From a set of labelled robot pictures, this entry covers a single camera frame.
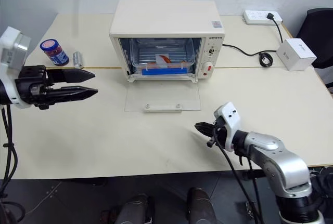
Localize clear food container blue clip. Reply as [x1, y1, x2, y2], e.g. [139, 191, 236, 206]
[130, 37, 198, 77]

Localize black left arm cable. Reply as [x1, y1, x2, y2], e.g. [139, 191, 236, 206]
[0, 103, 19, 224]

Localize glass toaster oven door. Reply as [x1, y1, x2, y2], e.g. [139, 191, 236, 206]
[124, 80, 203, 113]

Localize black oven power cable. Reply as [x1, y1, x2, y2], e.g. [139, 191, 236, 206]
[222, 12, 285, 68]

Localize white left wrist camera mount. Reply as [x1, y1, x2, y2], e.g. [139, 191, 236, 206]
[0, 26, 32, 110]

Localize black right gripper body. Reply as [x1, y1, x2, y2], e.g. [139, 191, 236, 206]
[207, 122, 229, 149]

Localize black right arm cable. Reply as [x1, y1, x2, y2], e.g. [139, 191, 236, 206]
[207, 126, 262, 224]

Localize black office chair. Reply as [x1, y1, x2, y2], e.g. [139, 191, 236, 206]
[296, 7, 333, 95]

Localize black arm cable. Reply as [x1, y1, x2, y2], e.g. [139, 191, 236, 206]
[207, 126, 262, 224]
[0, 103, 19, 224]

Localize white power strip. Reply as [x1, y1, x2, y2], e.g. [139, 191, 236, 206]
[242, 10, 284, 25]

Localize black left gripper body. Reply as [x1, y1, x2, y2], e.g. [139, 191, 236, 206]
[14, 65, 54, 111]

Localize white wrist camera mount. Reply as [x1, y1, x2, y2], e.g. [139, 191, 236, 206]
[0, 26, 32, 110]
[213, 101, 244, 153]

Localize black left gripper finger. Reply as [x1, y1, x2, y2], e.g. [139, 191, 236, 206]
[48, 86, 99, 103]
[46, 68, 96, 85]

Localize blue jar pink lid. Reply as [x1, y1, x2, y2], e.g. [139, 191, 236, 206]
[40, 39, 70, 67]

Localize dark rounded shape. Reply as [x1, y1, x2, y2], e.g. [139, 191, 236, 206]
[113, 193, 156, 224]
[186, 187, 217, 224]

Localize cream toaster oven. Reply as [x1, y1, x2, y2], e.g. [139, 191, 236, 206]
[109, 0, 225, 84]

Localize white cardboard box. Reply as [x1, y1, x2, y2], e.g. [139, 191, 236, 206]
[276, 38, 317, 72]

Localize white red oven timer knob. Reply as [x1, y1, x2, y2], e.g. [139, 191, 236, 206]
[202, 62, 216, 73]

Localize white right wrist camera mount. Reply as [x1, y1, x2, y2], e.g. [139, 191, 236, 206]
[213, 101, 244, 153]

